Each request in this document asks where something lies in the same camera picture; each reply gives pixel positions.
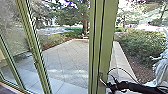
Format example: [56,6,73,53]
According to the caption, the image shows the green framed glass door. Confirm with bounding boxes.
[0,0,102,94]

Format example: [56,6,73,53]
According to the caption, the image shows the green hedge outdoors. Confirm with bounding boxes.
[118,29,168,68]

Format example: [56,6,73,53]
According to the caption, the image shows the small white outdoor object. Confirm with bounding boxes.
[81,32,90,40]

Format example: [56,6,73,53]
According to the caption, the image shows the low brown shrub bed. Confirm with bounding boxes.
[38,31,83,51]

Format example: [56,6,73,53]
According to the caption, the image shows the green tree outdoors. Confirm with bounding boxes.
[43,0,93,36]

